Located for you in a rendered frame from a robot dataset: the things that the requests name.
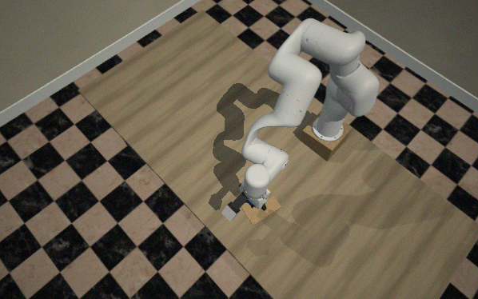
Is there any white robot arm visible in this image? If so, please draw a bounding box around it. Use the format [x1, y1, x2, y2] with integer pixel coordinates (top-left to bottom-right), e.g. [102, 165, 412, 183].
[221, 18, 379, 221]

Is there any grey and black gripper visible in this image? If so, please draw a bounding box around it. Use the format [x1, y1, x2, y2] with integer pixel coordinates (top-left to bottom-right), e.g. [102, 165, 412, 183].
[239, 181, 269, 211]

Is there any brown mat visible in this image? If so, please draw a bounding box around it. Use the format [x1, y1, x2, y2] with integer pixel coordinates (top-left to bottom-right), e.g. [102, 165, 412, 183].
[241, 188, 281, 225]

